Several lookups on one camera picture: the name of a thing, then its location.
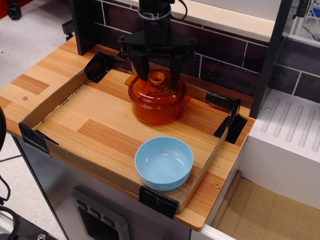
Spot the dark grey shelf post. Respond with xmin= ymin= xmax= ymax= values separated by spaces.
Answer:
xmin=70 ymin=0 xmax=97 ymax=56
xmin=249 ymin=0 xmax=293 ymax=119

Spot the light wooden shelf board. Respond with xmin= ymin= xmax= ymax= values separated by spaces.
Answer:
xmin=98 ymin=0 xmax=276 ymax=43

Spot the cardboard fence with black tape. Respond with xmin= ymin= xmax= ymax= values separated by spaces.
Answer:
xmin=19 ymin=52 xmax=251 ymax=218

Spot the orange glass pot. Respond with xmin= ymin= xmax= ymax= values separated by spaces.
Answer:
xmin=131 ymin=89 xmax=191 ymax=125

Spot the dark grey right shelf post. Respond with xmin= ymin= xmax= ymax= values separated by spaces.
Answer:
xmin=249 ymin=0 xmax=293 ymax=119

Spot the orange glass pot lid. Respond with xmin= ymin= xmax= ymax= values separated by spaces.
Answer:
xmin=125 ymin=70 xmax=187 ymax=109

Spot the grey oven control panel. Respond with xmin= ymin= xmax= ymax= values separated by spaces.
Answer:
xmin=71 ymin=188 xmax=131 ymax=240

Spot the light blue bowl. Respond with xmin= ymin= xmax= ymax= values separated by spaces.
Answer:
xmin=134 ymin=136 xmax=194 ymax=191

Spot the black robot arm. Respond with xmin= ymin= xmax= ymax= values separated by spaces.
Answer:
xmin=118 ymin=0 xmax=197 ymax=84

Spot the dark grey left shelf post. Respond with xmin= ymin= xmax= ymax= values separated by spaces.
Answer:
xmin=70 ymin=0 xmax=97 ymax=56

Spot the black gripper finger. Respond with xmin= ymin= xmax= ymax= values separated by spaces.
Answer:
xmin=130 ymin=51 xmax=150 ymax=81
xmin=170 ymin=52 xmax=188 ymax=84

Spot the white toy sink drainboard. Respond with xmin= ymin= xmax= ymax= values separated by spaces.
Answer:
xmin=239 ymin=90 xmax=320 ymax=209

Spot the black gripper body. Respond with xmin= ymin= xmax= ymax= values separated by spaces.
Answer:
xmin=118 ymin=14 xmax=197 ymax=60

